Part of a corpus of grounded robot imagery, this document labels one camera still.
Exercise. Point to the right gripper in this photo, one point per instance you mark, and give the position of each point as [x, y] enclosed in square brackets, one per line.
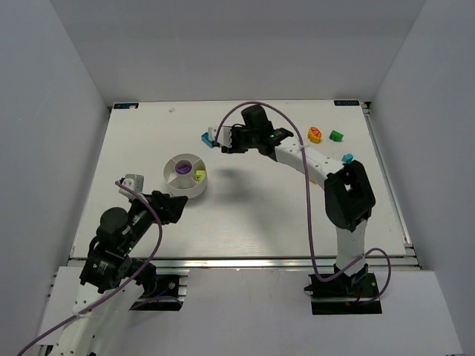
[233, 138]

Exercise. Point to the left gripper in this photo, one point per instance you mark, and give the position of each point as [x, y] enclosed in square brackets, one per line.
[163, 207]

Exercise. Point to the purple long lego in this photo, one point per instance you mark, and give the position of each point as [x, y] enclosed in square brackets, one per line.
[183, 167]

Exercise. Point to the blue long lego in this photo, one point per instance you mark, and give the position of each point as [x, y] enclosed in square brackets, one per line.
[207, 140]

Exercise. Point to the lime lego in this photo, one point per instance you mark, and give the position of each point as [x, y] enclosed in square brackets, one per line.
[199, 175]

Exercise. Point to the small blue lego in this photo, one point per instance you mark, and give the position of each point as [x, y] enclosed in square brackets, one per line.
[347, 158]

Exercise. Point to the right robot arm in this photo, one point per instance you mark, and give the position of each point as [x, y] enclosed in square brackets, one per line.
[348, 195]

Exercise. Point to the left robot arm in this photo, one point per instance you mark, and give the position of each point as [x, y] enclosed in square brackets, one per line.
[111, 282]

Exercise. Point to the white round divided container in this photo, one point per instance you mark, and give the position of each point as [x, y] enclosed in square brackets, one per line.
[184, 185]

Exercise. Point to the orange yellow round lego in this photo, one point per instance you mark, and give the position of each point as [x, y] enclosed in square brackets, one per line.
[314, 135]

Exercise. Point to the green lego right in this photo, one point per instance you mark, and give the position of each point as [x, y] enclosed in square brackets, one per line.
[336, 136]

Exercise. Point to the right blue label sticker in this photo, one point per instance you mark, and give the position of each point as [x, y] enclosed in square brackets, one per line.
[345, 103]

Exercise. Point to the blue label sticker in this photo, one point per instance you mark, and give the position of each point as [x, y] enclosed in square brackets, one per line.
[345, 103]
[126, 106]

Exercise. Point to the left blue label sticker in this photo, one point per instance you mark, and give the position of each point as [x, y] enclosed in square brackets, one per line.
[126, 106]

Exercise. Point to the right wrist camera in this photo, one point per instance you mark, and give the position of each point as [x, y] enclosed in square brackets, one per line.
[222, 137]

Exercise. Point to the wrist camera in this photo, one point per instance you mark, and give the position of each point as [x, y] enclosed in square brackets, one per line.
[222, 137]
[130, 185]

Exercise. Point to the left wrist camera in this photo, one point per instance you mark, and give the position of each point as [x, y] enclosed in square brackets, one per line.
[130, 185]

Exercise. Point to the aluminium table rail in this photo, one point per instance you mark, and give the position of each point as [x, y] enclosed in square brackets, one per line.
[376, 261]

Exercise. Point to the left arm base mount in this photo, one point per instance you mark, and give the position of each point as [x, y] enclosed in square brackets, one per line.
[165, 294]

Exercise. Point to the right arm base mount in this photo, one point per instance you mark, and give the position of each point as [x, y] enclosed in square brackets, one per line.
[332, 298]

